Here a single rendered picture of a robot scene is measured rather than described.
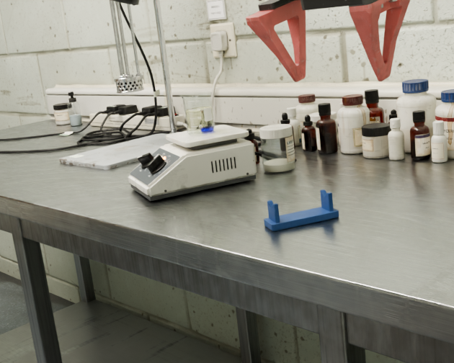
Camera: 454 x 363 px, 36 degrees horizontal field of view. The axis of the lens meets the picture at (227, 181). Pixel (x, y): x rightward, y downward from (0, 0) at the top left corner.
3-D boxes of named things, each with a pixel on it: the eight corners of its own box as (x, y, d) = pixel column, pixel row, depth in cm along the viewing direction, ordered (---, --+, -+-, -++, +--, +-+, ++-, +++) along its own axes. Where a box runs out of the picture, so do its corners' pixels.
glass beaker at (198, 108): (221, 131, 124) (215, 86, 122) (210, 137, 119) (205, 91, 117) (190, 133, 126) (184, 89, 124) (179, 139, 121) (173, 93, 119)
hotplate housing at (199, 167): (149, 204, 113) (143, 156, 111) (129, 189, 125) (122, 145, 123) (270, 178, 121) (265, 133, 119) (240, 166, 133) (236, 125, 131)
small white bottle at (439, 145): (437, 158, 121) (436, 119, 119) (450, 160, 119) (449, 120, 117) (429, 162, 119) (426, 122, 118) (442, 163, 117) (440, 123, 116)
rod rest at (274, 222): (272, 232, 92) (270, 206, 91) (263, 225, 95) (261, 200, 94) (339, 217, 95) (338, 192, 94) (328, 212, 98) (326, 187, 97)
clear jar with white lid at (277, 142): (260, 174, 124) (256, 131, 123) (266, 166, 130) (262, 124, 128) (293, 173, 123) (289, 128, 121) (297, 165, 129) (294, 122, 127)
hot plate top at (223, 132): (186, 148, 115) (185, 142, 115) (164, 139, 126) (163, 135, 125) (251, 136, 119) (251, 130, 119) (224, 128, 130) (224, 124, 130)
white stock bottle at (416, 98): (442, 151, 126) (439, 81, 123) (401, 155, 127) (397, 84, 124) (434, 144, 133) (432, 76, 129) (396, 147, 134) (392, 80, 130)
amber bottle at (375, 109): (372, 141, 142) (368, 88, 139) (390, 142, 139) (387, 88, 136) (359, 145, 139) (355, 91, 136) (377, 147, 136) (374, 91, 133)
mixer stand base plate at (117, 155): (106, 170, 144) (105, 165, 144) (58, 163, 158) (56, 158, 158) (211, 140, 164) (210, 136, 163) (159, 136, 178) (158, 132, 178)
